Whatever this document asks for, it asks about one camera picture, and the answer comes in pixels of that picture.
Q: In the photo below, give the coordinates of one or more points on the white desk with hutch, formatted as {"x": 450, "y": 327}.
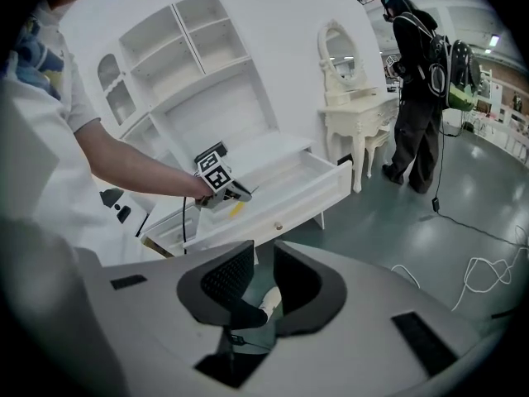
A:
{"x": 215, "y": 77}

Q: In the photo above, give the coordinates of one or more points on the white drawer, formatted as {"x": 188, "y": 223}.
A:
{"x": 289, "y": 197}

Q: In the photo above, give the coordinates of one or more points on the ceiling light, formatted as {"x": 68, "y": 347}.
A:
{"x": 493, "y": 40}

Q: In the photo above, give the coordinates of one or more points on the person's white printed shirt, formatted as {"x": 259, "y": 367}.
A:
{"x": 49, "y": 139}

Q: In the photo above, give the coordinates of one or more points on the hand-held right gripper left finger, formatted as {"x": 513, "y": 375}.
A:
{"x": 206, "y": 292}

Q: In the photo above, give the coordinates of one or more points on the person's white shoe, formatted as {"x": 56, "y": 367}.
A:
{"x": 272, "y": 302}

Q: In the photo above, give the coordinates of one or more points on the yellow item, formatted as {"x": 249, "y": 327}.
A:
{"x": 236, "y": 210}

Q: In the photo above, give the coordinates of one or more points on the person's left forearm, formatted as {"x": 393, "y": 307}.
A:
{"x": 140, "y": 164}

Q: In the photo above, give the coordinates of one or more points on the cream stool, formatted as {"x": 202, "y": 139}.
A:
{"x": 378, "y": 147}

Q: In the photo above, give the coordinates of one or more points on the cream dressing table with mirror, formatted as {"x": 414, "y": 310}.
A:
{"x": 351, "y": 97}

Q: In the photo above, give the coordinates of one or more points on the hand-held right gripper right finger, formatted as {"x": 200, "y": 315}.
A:
{"x": 314, "y": 296}

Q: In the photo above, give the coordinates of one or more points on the white background tables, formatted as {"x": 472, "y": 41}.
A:
{"x": 504, "y": 126}

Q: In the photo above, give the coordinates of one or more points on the white and black robot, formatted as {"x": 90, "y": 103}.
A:
{"x": 124, "y": 209}

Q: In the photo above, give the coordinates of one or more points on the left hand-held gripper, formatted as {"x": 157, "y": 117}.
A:
{"x": 215, "y": 174}

